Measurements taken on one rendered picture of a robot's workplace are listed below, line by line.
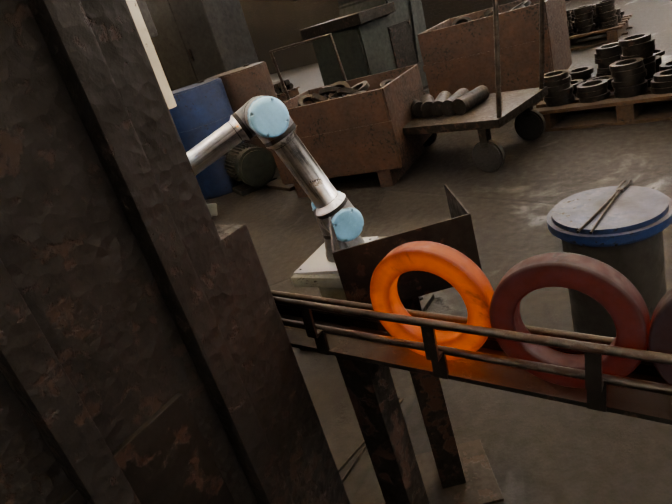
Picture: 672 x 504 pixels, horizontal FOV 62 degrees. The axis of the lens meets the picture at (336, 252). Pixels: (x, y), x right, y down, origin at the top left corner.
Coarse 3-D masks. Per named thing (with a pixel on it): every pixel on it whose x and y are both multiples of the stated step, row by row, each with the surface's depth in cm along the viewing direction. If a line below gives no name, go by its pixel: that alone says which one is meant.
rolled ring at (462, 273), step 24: (384, 264) 81; (408, 264) 78; (432, 264) 76; (456, 264) 74; (384, 288) 83; (456, 288) 76; (480, 288) 74; (480, 312) 76; (408, 336) 85; (456, 336) 81; (480, 336) 78
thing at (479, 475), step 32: (448, 192) 118; (448, 224) 103; (352, 256) 104; (384, 256) 105; (352, 288) 107; (416, 288) 108; (416, 384) 125; (448, 416) 129; (448, 448) 133; (480, 448) 146; (448, 480) 137; (480, 480) 137
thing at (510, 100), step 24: (432, 96) 387; (456, 96) 355; (480, 96) 353; (504, 96) 359; (528, 96) 341; (432, 120) 355; (456, 120) 337; (480, 120) 321; (504, 120) 317; (528, 120) 363; (480, 144) 329; (480, 168) 337
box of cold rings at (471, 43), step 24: (528, 0) 464; (552, 0) 431; (456, 24) 512; (480, 24) 437; (504, 24) 429; (528, 24) 421; (552, 24) 429; (432, 48) 464; (456, 48) 455; (480, 48) 446; (504, 48) 437; (528, 48) 429; (552, 48) 427; (432, 72) 473; (456, 72) 464; (480, 72) 455; (504, 72) 446; (528, 72) 437
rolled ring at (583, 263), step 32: (544, 256) 68; (576, 256) 67; (512, 288) 71; (576, 288) 66; (608, 288) 64; (512, 320) 73; (640, 320) 64; (512, 352) 75; (544, 352) 75; (576, 384) 72; (608, 384) 70
